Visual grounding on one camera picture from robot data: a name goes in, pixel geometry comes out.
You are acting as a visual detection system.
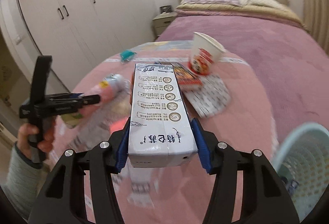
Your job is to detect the clear plastic bottle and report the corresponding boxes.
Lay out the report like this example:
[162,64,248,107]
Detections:
[61,74,130,151]

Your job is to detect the polka dot paper wrapper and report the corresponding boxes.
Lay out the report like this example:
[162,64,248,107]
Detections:
[183,75,231,118]

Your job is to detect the white tea box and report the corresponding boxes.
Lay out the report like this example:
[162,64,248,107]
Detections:
[128,63,197,168]

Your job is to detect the white noodle cup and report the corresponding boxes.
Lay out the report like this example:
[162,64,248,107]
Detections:
[189,32,226,76]

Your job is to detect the grey sleeve forearm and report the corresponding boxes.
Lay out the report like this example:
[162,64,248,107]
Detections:
[1,144,42,221]

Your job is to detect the person left hand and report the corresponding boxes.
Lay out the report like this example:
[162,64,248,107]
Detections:
[16,118,56,160]

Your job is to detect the light blue plastic basket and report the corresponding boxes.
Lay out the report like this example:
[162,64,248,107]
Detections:
[272,122,328,221]

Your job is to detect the white instruction sheet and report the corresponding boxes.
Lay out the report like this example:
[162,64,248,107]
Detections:
[127,167,157,208]

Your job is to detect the teal small cap item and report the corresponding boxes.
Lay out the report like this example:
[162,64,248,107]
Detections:
[120,50,136,62]

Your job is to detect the white wardrobe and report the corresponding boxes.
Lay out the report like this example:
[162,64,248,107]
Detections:
[0,0,158,91]

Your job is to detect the purple bedspread bed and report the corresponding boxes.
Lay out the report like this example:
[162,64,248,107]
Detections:
[157,15,328,141]

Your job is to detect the beige nightstand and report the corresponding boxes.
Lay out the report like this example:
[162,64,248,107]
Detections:
[152,12,177,37]

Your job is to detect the beige curtain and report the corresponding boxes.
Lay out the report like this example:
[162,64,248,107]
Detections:
[303,0,329,55]

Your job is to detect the white dotted pillow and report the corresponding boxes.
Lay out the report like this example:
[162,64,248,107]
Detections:
[239,0,285,10]

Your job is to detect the small photo frame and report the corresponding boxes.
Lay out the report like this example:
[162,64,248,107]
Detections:
[160,5,172,14]

